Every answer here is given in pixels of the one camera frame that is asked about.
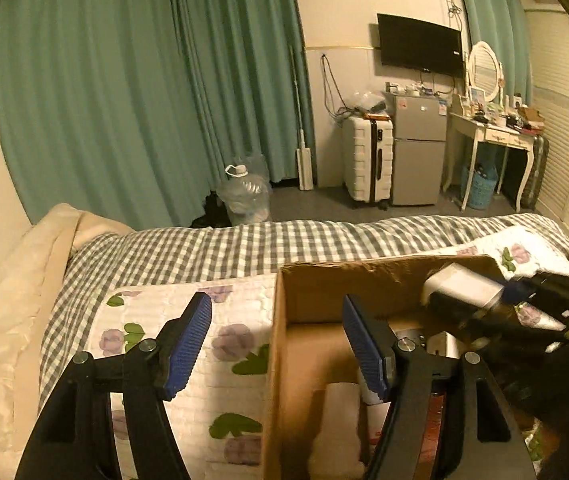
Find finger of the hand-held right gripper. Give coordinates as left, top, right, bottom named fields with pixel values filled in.
left=501, top=272, right=569, bottom=311
left=431, top=294, right=569, bottom=348

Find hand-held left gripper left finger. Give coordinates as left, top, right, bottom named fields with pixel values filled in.
left=14, top=290, right=214, bottom=480

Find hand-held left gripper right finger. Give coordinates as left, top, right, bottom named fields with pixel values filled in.
left=341, top=294, right=537, bottom=480

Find white power adapter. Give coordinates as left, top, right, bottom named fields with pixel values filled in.
left=421, top=261, right=506, bottom=311

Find brown cardboard box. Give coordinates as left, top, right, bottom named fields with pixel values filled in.
left=262, top=254, right=545, bottom=480

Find white floral quilt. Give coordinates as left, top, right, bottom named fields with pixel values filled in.
left=87, top=225, right=569, bottom=480

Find grey checkered bed sheet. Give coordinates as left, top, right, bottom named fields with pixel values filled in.
left=38, top=212, right=569, bottom=411

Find blue plastic basket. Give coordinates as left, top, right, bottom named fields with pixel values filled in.
left=461, top=162, right=499, bottom=210

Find dark suitcase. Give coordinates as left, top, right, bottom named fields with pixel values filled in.
left=519, top=132, right=550, bottom=211

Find white louvered wardrobe doors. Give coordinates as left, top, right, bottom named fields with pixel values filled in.
left=524, top=2, right=569, bottom=241

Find black bag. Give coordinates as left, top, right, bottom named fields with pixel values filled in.
left=192, top=192, right=230, bottom=228

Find grey two-door fridge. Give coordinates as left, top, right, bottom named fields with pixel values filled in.
left=388, top=94, right=449, bottom=207

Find clear water jug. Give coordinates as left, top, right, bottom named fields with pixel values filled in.
left=217, top=156, right=271, bottom=227

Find white dressing table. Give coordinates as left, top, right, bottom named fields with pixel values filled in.
left=444, top=110, right=537, bottom=211

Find clutter of cosmetics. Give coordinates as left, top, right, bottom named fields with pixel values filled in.
left=451, top=87, right=545, bottom=131

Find beige blanket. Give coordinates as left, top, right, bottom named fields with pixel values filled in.
left=0, top=203, right=135, bottom=461

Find white ribbed suitcase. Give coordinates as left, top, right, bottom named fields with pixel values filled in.
left=341, top=115, right=395, bottom=211

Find white flat mop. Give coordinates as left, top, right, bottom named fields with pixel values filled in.
left=289, top=45, right=316, bottom=191

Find row of small fridge-top items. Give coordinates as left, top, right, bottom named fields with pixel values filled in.
left=384, top=81, right=447, bottom=98

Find white oval mirror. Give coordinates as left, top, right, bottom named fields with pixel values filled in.
left=467, top=41, right=506, bottom=103

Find clear plastic bag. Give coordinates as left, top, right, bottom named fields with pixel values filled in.
left=341, top=91, right=387, bottom=117

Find wide green curtain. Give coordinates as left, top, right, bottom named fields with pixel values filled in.
left=0, top=0, right=315, bottom=228

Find narrow green curtain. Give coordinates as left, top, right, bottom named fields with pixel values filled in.
left=451, top=0, right=535, bottom=106

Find black wall cable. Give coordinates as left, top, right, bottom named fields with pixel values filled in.
left=320, top=52, right=345, bottom=123

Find black wall television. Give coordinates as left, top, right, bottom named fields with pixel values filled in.
left=377, top=12, right=464, bottom=79

